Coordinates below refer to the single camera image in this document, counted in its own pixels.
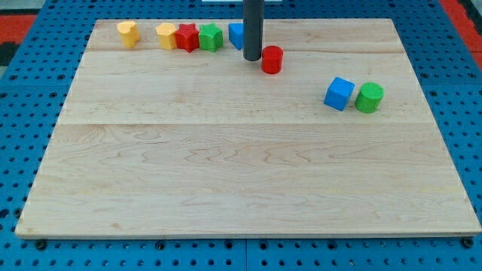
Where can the red cylinder block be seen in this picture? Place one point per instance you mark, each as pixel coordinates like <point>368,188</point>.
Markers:
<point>272,57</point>

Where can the blue cube block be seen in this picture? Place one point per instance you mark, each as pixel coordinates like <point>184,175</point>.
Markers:
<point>339,93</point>

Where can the light wooden board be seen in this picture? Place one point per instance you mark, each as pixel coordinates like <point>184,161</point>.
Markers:
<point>166,144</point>

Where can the green star block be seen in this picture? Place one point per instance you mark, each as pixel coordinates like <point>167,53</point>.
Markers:
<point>210,37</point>

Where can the blue block behind rod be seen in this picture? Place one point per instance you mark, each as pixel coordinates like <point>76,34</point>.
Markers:
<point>236,34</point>

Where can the red star block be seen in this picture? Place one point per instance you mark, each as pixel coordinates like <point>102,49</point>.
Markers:
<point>187,37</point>

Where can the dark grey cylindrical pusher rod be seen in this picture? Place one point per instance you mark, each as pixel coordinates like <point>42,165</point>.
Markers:
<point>253,22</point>

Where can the yellow pentagon block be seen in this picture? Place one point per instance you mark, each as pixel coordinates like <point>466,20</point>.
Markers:
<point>166,36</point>

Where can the green cylinder block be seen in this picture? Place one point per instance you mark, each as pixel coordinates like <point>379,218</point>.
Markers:
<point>369,97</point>

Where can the yellow heart block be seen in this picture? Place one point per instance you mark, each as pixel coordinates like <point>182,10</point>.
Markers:
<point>129,33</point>

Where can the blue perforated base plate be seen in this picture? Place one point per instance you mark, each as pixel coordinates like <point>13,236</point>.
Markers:
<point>35,85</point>

